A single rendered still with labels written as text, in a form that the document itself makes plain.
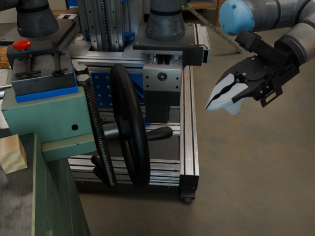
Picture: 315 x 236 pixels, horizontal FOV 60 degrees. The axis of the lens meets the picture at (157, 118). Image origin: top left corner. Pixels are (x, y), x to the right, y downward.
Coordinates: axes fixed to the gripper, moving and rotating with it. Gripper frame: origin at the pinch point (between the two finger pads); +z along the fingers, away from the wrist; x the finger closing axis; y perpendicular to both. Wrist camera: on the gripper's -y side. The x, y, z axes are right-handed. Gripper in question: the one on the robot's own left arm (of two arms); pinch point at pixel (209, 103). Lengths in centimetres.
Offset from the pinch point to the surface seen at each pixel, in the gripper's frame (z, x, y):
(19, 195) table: 31.2, -10.1, -18.8
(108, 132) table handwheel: 21.2, 7.6, -4.4
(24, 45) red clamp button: 20.6, 11.6, -27.8
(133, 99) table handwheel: 11.4, 1.2, -11.8
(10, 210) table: 32.2, -12.2, -19.3
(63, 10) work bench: 35, 288, 41
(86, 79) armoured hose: 15.8, 5.2, -18.5
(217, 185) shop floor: 12, 39, 95
